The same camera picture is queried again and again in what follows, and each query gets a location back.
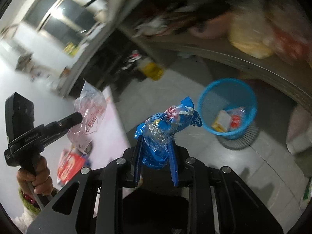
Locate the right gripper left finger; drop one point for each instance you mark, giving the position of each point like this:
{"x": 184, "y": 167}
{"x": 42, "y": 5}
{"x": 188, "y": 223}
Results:
{"x": 91, "y": 201}

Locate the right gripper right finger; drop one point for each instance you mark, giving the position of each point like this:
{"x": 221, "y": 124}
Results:
{"x": 218, "y": 194}

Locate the red snack bag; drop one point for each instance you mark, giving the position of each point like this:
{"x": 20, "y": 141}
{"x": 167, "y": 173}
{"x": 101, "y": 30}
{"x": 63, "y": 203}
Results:
{"x": 69, "y": 164}

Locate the clear red printed bag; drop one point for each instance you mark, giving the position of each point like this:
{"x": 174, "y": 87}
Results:
{"x": 92, "y": 106}

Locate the yellow white medicine box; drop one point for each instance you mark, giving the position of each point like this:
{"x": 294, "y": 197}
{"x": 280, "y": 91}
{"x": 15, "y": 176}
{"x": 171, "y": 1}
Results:
{"x": 222, "y": 122}

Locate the blue wrapper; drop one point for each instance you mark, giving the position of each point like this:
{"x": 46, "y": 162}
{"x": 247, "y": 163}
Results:
{"x": 159, "y": 130}

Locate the blue mesh trash basket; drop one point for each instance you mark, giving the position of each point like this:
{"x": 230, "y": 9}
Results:
{"x": 227, "y": 94}

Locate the grey concrete kitchen counter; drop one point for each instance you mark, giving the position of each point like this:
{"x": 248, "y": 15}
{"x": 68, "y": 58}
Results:
{"x": 164, "y": 24}

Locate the person's left hand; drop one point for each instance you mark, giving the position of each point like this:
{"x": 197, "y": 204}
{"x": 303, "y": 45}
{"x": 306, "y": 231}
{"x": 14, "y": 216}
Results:
{"x": 42, "y": 181}

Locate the green white fluffy sleeve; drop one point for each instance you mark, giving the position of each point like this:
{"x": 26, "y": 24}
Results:
{"x": 30, "y": 210}

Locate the yellow cooking oil jug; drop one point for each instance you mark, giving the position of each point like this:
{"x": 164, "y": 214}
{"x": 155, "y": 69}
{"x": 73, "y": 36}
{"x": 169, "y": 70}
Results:
{"x": 150, "y": 69}

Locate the yellow bag on shelf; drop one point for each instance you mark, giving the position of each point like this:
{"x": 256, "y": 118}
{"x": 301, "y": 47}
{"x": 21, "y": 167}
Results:
{"x": 250, "y": 33}

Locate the pink plastic basin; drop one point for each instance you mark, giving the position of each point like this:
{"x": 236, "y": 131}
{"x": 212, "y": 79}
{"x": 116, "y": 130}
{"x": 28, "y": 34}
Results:
{"x": 213, "y": 28}

